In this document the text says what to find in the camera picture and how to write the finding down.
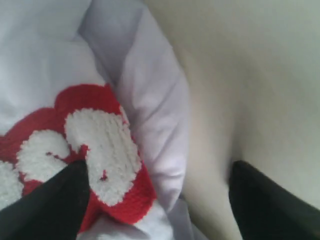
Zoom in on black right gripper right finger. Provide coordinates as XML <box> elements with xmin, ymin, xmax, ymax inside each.
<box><xmin>228</xmin><ymin>160</ymin><xmax>320</xmax><ymax>240</ymax></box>

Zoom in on white t-shirt red patch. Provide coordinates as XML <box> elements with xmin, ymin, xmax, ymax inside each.
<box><xmin>0</xmin><ymin>0</ymin><xmax>204</xmax><ymax>240</ymax></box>

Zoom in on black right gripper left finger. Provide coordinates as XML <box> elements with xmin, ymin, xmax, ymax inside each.
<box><xmin>0</xmin><ymin>160</ymin><xmax>90</xmax><ymax>240</ymax></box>

